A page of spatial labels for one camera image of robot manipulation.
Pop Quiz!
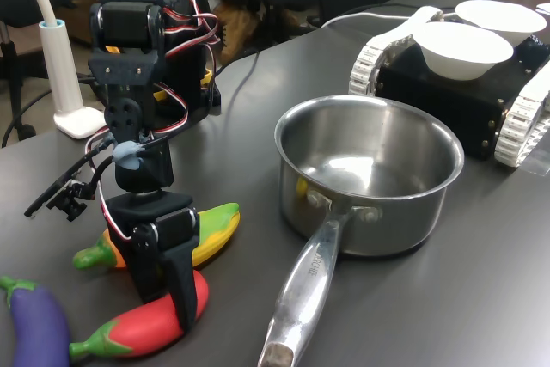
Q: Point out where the red toy chilli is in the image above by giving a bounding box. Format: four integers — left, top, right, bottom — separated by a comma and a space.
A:
68, 270, 211, 359

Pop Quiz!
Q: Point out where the orange toy carrot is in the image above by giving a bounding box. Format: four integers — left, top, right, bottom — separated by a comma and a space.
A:
71, 229, 130, 272

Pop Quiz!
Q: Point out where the yellow green toy corn cob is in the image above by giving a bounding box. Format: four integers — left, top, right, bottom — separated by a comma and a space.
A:
188, 202, 241, 269

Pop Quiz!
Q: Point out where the pale grey putty lump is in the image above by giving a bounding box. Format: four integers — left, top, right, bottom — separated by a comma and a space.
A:
112, 140, 146, 170

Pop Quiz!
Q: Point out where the purple toy aubergine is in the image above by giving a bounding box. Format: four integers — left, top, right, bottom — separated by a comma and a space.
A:
0, 275, 72, 367

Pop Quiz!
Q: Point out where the tracked vehicle with white tracks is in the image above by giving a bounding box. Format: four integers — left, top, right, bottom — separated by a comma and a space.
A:
347, 4, 550, 177

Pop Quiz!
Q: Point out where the white bowl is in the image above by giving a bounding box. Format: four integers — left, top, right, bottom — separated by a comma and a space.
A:
454, 0, 548, 48
412, 21, 515, 82

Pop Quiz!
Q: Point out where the long black cable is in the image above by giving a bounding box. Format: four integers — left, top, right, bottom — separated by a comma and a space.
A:
81, 143, 119, 196

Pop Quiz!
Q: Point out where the black gripper camera board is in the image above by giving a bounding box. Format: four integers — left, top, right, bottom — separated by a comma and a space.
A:
23, 160, 89, 224

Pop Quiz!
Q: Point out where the white post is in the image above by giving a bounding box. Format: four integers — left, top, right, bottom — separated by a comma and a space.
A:
21, 0, 108, 140

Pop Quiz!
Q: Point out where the black table cable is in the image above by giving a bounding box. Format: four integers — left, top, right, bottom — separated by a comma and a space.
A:
212, 49, 262, 127

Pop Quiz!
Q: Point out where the steel pan with long handle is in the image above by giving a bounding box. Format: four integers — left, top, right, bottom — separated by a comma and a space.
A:
257, 94, 466, 367

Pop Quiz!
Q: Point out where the thin white cable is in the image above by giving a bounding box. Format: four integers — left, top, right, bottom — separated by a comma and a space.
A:
320, 8, 420, 32

